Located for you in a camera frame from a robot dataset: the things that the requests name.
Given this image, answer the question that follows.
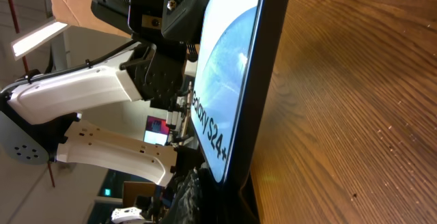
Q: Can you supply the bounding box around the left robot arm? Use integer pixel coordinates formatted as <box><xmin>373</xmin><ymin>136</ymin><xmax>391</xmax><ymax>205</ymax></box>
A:
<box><xmin>1</xmin><ymin>0</ymin><xmax>207</xmax><ymax>186</ymax></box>

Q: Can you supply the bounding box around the cardboard wall panel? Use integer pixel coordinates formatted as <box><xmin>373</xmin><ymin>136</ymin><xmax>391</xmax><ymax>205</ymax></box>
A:
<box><xmin>51</xmin><ymin>0</ymin><xmax>129</xmax><ymax>38</ymax></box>

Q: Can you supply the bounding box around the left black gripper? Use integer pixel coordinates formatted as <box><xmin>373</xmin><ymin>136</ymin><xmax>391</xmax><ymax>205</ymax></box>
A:
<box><xmin>91</xmin><ymin>0</ymin><xmax>209</xmax><ymax>43</ymax></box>

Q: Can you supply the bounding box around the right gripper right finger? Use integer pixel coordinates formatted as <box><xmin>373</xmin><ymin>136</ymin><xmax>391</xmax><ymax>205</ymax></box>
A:
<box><xmin>229</xmin><ymin>174</ymin><xmax>260</xmax><ymax>224</ymax></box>

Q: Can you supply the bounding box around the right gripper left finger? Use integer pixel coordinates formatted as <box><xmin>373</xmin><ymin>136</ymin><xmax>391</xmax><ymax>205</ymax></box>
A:
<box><xmin>169</xmin><ymin>168</ymin><xmax>212</xmax><ymax>224</ymax></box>

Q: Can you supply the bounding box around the ceiling light panel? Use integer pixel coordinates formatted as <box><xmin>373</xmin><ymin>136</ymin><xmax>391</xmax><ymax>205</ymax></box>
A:
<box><xmin>11</xmin><ymin>18</ymin><xmax>70</xmax><ymax>61</ymax></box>

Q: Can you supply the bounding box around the white game controller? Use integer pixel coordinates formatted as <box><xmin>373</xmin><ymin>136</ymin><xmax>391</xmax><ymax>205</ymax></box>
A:
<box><xmin>111</xmin><ymin>207</ymin><xmax>145</xmax><ymax>224</ymax></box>

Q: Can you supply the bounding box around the Samsung Galaxy smartphone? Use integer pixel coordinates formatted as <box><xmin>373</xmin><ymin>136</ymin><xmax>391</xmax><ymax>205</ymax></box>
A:
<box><xmin>191</xmin><ymin>0</ymin><xmax>287</xmax><ymax>185</ymax></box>

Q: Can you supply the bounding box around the computer monitor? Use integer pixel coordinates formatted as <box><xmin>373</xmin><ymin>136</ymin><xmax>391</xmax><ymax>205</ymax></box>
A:
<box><xmin>143</xmin><ymin>116</ymin><xmax>170</xmax><ymax>145</ymax></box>

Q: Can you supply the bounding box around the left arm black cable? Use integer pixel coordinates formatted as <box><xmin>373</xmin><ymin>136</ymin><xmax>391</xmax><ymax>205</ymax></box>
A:
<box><xmin>20</xmin><ymin>39</ymin><xmax>158</xmax><ymax>85</ymax></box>

